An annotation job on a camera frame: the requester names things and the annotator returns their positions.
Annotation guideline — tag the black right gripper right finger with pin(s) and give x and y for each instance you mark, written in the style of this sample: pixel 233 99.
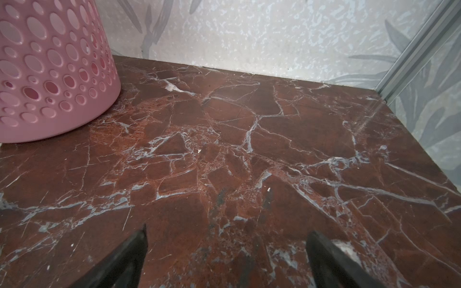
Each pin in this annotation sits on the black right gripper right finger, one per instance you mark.
pixel 332 268

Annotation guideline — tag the pink perforated plastic bin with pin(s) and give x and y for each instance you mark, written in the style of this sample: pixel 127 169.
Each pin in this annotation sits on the pink perforated plastic bin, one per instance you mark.
pixel 57 70

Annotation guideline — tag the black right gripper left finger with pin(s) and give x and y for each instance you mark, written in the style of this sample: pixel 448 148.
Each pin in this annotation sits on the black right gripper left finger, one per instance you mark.
pixel 121 268

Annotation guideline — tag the aluminium frame post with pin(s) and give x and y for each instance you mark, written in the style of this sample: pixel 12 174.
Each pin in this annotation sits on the aluminium frame post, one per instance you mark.
pixel 441 25

